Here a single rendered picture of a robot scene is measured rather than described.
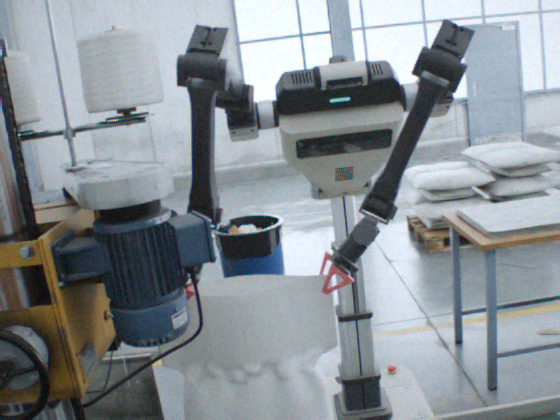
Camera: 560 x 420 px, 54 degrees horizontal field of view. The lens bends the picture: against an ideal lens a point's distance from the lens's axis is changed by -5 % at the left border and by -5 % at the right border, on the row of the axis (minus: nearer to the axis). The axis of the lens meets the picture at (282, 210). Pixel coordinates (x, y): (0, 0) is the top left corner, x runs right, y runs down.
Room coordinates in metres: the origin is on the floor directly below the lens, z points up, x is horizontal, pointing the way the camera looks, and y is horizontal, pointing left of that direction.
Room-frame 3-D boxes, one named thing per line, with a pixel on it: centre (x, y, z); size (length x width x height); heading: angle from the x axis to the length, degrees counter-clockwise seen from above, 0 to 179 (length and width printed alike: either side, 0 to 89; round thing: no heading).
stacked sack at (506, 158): (4.64, -2.05, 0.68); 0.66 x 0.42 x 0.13; 88
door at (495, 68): (9.33, -3.75, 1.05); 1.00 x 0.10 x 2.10; 90
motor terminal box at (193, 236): (1.10, 0.19, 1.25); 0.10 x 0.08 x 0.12; 25
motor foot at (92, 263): (1.02, 0.37, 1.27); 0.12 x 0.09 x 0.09; 0
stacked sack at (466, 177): (4.69, -1.45, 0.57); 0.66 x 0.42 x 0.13; 83
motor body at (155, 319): (1.06, 0.28, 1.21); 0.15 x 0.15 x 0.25
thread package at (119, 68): (1.20, 0.29, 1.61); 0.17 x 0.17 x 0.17
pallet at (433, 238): (4.88, -1.76, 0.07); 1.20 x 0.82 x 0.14; 88
